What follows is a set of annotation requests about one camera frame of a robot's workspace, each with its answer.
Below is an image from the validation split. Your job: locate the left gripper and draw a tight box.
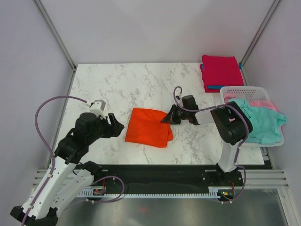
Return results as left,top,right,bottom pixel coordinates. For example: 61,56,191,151
87,113,124,145

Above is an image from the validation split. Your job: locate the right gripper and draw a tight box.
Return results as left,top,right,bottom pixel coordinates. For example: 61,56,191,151
161,104,189,125

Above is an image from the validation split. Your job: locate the orange t-shirt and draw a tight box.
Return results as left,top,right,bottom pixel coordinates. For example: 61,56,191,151
125,108,174,148

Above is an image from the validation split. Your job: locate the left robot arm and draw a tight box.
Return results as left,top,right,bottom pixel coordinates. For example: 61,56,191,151
10,113,124,226

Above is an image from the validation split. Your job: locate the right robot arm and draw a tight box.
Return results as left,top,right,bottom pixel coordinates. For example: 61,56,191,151
160,101,253,186

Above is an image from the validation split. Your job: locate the folded red t-shirt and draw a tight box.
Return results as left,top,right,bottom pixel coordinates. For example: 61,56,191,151
199,64,223,93

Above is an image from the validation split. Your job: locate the folded magenta t-shirt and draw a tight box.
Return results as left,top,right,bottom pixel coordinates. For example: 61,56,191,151
200,55,244,88

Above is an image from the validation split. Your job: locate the white laundry basket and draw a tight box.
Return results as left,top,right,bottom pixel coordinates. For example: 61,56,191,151
220,86,285,147

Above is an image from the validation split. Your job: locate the teal t-shirt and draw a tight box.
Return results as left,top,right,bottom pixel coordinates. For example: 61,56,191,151
229,98,287,145

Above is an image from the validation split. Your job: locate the pink t-shirt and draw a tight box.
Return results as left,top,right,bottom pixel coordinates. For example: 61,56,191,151
224,93,277,112

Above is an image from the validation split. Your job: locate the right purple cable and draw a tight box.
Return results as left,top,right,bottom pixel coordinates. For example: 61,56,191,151
173,86,253,204

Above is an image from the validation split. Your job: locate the purple cable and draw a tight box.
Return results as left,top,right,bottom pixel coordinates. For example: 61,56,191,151
173,86,253,204
21,95,125,224

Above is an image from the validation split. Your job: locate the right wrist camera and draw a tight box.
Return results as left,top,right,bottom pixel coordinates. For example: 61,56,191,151
182,95,198,110

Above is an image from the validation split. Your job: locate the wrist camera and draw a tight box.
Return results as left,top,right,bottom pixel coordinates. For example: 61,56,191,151
89,99,106,119
182,95,198,110

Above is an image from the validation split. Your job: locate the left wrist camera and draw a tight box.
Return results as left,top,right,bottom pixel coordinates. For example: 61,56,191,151
89,99,106,119

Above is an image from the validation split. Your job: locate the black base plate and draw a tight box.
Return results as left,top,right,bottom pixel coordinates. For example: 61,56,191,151
75,164,245,196

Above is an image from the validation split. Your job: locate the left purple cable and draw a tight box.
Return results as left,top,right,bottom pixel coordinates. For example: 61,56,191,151
21,95,125,224

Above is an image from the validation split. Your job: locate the white cable duct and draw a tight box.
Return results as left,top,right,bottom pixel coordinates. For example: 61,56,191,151
76,187,233,199

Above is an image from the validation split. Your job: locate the left aluminium frame post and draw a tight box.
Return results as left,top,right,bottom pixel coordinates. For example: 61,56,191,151
33,0,77,71

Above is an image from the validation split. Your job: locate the aluminium frame post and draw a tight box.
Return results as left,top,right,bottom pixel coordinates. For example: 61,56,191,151
33,0,77,71
239,0,282,69

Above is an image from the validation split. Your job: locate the right aluminium frame post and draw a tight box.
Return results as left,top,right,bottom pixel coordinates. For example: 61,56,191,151
239,0,282,69

